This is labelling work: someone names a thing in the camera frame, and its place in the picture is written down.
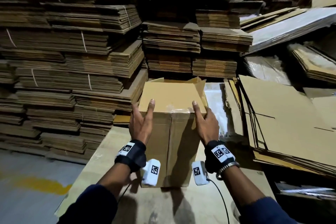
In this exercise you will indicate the pile of brown cartons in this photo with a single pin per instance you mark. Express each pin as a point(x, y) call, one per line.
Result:
point(288, 121)

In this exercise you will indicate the person's right forearm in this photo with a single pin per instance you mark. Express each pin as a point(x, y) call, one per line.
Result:
point(257, 200)

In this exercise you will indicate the clear plastic sheet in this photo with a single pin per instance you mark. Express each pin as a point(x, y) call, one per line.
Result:
point(265, 69)

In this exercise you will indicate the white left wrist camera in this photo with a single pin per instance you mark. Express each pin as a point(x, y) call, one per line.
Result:
point(151, 172)

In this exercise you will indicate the person's left hand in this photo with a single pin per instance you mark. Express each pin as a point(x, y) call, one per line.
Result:
point(140, 126)

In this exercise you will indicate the stacks of flat cardboard bundles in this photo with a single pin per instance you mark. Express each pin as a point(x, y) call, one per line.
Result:
point(63, 58)

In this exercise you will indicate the brown cardboard box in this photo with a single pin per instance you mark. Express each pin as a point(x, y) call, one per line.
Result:
point(170, 100)

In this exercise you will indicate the white plastic sack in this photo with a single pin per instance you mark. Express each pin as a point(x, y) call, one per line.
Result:
point(218, 108)

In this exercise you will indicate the pale flat board bundle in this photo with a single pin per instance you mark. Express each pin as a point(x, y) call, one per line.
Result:
point(294, 27)

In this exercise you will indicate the person's right hand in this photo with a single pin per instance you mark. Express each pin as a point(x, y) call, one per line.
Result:
point(207, 126)

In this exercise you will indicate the plywood work board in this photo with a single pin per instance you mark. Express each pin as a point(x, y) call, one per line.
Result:
point(94, 174)

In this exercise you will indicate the person's left forearm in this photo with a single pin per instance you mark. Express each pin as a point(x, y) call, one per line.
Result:
point(99, 200)

